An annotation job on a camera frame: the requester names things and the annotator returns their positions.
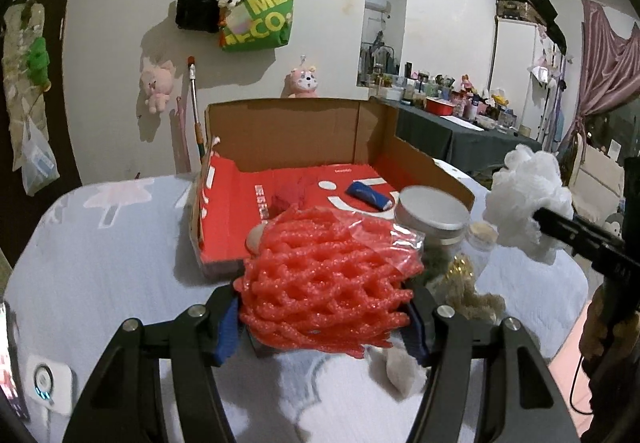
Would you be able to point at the table with dark green cloth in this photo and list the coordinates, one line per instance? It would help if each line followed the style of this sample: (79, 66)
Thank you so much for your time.
(435, 133)

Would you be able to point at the green tote bag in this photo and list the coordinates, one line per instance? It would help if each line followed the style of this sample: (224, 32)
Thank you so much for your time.
(260, 18)

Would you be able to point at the blue pack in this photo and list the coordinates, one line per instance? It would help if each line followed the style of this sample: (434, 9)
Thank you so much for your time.
(367, 194)

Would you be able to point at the light blue blanket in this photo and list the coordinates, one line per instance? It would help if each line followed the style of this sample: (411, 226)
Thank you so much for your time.
(110, 273)

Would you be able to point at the white mesh bath loofah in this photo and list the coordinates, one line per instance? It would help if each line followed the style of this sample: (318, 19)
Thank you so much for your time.
(530, 183)

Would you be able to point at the pink plush pig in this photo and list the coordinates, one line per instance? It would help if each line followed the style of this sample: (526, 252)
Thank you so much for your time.
(157, 85)

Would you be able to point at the white hanging pouch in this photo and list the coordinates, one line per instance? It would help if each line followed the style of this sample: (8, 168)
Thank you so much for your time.
(542, 73)

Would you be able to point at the white wardrobe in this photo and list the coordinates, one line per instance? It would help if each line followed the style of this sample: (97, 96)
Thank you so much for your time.
(515, 58)

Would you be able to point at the clear plastic jar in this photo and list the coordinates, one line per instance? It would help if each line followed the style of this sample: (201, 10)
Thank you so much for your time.
(480, 235)

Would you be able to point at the cardboard box red inside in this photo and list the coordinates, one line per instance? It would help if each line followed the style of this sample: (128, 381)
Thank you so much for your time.
(300, 133)

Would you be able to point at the suitcase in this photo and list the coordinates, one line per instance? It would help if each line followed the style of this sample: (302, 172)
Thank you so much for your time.
(517, 8)

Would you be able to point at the clear plastic bag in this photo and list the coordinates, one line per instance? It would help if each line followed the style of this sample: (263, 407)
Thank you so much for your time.
(36, 160)

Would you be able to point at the green plush frog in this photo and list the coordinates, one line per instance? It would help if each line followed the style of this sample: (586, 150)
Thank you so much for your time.
(37, 60)

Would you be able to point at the row of cosmetics bottles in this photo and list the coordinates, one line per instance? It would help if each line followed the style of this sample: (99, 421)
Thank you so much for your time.
(480, 103)

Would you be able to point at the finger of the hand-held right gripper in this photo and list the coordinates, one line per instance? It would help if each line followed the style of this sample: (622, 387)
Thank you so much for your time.
(560, 222)

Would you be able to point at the pink plush toy white face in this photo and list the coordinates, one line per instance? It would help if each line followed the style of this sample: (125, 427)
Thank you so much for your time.
(302, 82)

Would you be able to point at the glass jar metal lid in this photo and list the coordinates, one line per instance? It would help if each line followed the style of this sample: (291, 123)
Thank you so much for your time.
(432, 213)

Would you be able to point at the black clothing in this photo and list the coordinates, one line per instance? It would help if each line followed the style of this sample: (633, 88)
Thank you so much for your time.
(542, 3)

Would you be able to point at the red bowl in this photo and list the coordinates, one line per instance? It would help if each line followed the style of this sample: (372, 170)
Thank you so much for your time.
(439, 107)

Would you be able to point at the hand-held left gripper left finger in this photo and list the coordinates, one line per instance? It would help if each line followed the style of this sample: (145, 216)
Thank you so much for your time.
(227, 333)

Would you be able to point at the red foam net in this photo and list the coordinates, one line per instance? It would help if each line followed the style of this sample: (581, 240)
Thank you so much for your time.
(320, 283)

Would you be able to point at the dark phone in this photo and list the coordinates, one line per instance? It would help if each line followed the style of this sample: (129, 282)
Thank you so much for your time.
(7, 373)

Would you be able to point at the white cotton piece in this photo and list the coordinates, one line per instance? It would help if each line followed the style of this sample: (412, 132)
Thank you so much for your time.
(400, 370)

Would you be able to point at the person's right hand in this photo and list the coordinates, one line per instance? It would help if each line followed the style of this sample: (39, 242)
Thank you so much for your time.
(597, 323)

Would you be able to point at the dark wooden door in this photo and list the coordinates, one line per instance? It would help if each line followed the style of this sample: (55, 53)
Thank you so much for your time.
(65, 163)

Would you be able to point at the pink curtain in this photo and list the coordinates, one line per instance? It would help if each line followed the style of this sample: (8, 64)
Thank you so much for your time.
(600, 73)

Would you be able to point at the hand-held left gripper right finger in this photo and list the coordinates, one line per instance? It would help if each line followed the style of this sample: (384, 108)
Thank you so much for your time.
(416, 334)

